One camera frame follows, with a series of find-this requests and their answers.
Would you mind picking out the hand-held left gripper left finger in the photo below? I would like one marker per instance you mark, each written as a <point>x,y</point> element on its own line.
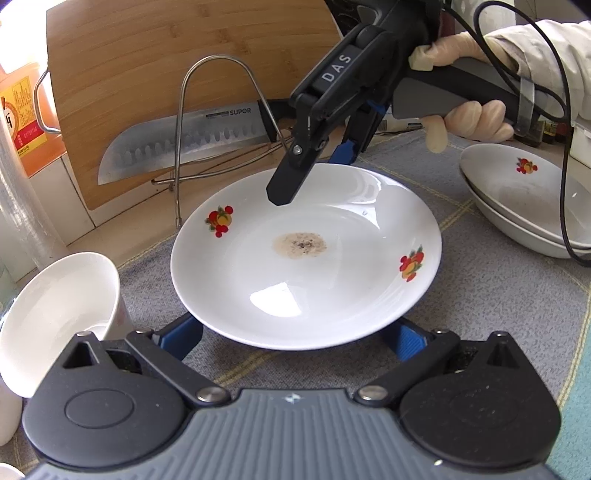
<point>180,334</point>

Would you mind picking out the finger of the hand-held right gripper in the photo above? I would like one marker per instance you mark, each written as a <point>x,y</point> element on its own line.
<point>291,175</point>
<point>341,152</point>

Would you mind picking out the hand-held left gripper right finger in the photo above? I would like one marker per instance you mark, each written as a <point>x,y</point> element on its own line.
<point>408,341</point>

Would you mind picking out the stained white plate fruit print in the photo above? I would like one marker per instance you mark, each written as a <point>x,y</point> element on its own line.
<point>300,286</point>

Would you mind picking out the white plate with fruit print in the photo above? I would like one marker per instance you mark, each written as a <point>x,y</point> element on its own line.
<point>508,233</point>
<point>517,198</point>

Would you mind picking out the person's right forearm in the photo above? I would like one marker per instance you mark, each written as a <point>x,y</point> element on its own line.
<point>549,60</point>

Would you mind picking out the person's right hand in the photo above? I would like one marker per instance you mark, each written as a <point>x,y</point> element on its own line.
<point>485,120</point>

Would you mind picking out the grey and teal checked towel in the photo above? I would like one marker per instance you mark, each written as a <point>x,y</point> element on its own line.
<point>485,300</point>

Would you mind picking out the steel kitchen cleaver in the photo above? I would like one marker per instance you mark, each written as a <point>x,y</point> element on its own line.
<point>184,138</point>

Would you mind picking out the bamboo cutting board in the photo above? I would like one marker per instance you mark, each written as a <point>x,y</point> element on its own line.
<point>138,60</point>

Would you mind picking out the clear cling film roll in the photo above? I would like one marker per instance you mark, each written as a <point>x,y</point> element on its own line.
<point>27,207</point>

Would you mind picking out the large orange cooking wine bottle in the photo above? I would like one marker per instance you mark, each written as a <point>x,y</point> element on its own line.
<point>27,115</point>

